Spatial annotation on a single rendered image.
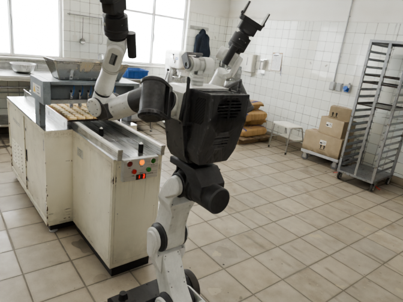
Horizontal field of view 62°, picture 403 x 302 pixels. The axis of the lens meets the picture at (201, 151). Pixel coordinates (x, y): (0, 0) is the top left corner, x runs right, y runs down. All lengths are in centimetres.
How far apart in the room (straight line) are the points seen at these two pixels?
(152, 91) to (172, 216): 62
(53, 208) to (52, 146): 49
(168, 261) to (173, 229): 19
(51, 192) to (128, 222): 74
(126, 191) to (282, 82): 465
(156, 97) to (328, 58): 479
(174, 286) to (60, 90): 158
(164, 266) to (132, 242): 64
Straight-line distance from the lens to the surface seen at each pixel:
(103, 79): 139
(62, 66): 255
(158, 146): 212
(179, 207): 156
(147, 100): 121
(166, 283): 177
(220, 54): 166
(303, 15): 622
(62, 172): 269
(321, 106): 584
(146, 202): 223
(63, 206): 281
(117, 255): 233
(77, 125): 253
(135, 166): 204
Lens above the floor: 153
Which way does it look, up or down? 17 degrees down
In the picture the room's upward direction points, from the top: 7 degrees clockwise
